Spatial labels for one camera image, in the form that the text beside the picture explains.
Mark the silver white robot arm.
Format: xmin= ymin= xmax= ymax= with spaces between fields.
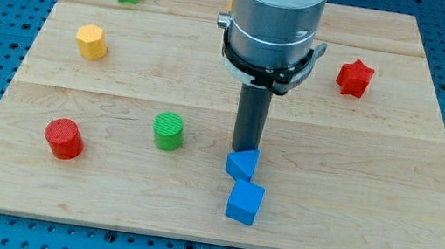
xmin=218 ymin=0 xmax=327 ymax=95

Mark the yellow block behind arm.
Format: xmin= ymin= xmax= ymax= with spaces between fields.
xmin=226 ymin=0 xmax=233 ymax=11

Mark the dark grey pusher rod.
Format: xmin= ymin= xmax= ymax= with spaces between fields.
xmin=232 ymin=85 xmax=272 ymax=152

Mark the blue triangular block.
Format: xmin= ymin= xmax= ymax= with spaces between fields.
xmin=225 ymin=149 xmax=260 ymax=182

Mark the green cylinder block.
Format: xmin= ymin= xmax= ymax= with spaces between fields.
xmin=152 ymin=112 xmax=184 ymax=151

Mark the blue cube block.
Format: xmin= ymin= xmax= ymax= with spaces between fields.
xmin=225 ymin=179 xmax=266 ymax=226

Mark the light wooden board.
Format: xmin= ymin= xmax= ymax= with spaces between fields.
xmin=0 ymin=0 xmax=445 ymax=249

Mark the red star block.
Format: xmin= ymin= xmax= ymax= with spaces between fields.
xmin=336 ymin=59 xmax=375 ymax=98

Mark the yellow hexagon block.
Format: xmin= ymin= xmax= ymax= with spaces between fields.
xmin=76 ymin=24 xmax=108 ymax=60

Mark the red cylinder block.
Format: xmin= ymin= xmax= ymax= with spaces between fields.
xmin=44 ymin=118 xmax=84 ymax=160

